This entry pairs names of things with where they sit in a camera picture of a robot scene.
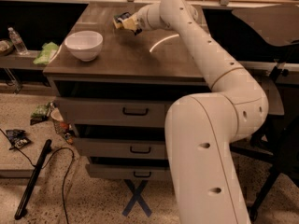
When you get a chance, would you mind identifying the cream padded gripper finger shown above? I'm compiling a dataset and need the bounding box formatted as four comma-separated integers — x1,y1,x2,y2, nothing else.
121,15,138,32

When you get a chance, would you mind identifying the blue rxbar blueberry wrapper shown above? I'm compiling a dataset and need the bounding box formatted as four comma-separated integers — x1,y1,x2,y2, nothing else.
119,12,142,35

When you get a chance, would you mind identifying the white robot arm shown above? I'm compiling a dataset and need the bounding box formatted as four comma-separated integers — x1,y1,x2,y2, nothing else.
124,0,268,224

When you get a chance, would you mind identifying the green and yellow sponge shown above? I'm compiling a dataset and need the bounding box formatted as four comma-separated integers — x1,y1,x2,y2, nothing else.
113,15,123,29

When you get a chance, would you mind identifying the white ceramic bowl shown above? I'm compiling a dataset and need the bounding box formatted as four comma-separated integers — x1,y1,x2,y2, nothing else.
64,31,104,62

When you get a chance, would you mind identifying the grey three-drawer cabinet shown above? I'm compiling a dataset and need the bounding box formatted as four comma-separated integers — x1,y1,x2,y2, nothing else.
44,6,208,169

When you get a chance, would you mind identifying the top grey drawer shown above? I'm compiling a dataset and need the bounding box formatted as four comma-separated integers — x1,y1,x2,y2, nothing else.
55,97,170,128

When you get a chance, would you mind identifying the grey drawer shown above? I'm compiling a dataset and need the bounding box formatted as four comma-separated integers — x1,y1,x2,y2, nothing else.
55,97,170,128
86,164,171,181
74,138,167,160

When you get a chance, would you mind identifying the clear plastic water bottle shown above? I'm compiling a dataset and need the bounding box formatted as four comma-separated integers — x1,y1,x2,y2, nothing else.
8,27,29,55

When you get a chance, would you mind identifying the paper cup on floor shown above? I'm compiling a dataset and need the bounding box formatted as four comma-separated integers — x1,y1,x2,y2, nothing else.
50,108,68,134

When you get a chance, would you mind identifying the small bowl on shelf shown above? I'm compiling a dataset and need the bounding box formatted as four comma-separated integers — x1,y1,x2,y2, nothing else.
0,40,14,56

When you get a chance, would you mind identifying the green snack bag on floor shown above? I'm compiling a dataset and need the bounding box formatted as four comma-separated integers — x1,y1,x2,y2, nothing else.
30,103,50,125

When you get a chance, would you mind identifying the middle grey drawer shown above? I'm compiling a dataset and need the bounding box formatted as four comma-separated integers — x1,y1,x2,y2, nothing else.
74,138,167,160

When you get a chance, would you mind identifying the black office chair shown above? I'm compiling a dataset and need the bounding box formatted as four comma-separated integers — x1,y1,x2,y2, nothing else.
231,6,299,220

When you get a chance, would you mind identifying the bottom grey drawer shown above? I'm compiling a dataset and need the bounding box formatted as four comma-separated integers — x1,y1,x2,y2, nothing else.
86,164,171,181

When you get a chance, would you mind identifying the blue snack bag on floor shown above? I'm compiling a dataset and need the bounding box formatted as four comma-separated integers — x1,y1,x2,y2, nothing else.
6,129,31,149

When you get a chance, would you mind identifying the black bar on floor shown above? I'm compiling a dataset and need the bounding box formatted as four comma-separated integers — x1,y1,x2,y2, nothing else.
14,139,51,220

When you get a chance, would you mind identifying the black floor cable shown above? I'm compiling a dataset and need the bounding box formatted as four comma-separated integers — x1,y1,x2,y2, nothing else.
0,128,76,224

